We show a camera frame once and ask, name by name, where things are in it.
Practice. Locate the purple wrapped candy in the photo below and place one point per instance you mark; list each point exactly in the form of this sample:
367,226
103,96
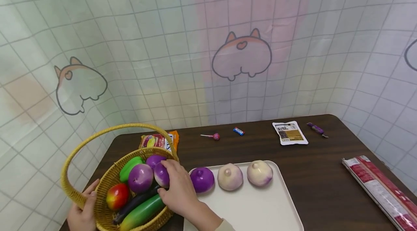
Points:
315,128

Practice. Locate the orange snack packet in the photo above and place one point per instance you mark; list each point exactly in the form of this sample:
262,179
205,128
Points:
156,140

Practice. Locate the pink lollipop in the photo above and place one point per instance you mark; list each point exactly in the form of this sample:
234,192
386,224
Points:
215,137

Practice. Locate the person's right fingers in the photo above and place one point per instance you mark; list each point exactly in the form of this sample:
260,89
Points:
171,167

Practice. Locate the long red and white package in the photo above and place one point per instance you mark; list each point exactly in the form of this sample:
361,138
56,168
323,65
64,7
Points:
381,191

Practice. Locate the purple and white toy onion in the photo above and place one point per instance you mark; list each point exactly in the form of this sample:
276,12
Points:
161,176

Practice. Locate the person's left thumb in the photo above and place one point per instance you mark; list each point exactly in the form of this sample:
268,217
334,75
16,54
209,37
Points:
91,188

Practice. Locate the green toy cucumber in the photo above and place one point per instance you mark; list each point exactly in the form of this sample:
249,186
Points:
143,213

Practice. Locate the red toy apple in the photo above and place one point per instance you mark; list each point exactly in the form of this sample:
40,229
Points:
117,196

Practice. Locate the dark purple toy eggplant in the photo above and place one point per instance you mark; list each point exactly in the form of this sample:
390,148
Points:
136,202

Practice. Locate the cream plastic tray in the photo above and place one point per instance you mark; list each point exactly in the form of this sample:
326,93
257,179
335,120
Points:
247,209

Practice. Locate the blue wrapped candy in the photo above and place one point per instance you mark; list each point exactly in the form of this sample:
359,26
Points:
238,131

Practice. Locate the person's right hand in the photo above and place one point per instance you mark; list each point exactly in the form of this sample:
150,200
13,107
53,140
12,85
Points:
182,191

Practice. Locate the person's right thumb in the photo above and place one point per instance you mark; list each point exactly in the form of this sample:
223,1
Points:
165,194

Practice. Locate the person's right forearm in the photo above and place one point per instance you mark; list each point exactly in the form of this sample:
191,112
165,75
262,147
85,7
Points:
208,218

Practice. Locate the white and brown food pouch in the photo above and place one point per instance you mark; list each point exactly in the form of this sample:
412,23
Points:
289,133

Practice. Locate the white toy onion purple patch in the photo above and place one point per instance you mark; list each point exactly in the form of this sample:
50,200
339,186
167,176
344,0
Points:
259,173

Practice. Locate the person's left hand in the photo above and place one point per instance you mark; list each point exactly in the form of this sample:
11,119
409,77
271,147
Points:
81,216

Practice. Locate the green toy pepper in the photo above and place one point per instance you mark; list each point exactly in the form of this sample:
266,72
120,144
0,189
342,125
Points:
129,167

